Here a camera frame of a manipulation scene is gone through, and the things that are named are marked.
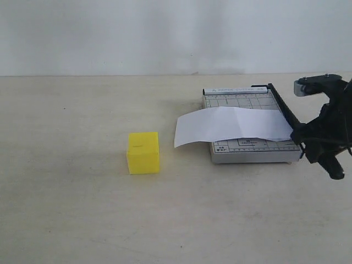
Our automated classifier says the black cutter blade arm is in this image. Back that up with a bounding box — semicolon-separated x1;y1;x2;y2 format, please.
250;83;345;181

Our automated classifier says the yellow foam cube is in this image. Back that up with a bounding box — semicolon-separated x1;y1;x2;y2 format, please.
126;132;160;175

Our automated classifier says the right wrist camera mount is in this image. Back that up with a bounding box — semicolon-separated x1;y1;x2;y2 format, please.
293;74;348;100

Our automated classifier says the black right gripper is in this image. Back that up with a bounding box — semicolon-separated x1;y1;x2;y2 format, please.
291;78;351;164

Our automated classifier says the white paper sheet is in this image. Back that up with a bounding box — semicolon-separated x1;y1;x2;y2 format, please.
174;107;293;148

